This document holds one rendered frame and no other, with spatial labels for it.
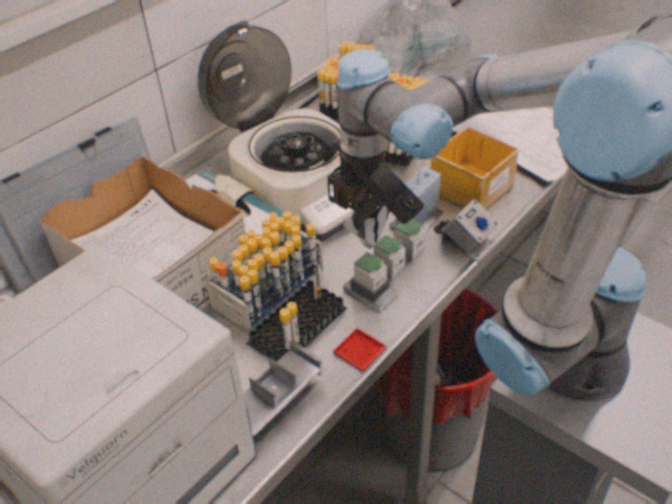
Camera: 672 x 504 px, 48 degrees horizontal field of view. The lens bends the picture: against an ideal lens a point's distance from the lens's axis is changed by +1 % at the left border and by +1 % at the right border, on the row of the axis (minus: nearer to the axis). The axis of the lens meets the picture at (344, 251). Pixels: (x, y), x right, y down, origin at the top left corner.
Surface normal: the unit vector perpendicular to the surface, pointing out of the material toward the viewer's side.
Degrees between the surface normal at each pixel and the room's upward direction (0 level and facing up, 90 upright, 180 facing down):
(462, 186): 90
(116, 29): 90
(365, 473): 0
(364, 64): 0
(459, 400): 96
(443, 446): 94
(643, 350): 1
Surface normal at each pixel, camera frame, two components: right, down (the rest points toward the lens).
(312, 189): 0.67, 0.50
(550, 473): -0.63, 0.54
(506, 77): -0.86, 0.04
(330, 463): -0.03, -0.73
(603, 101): -0.77, 0.36
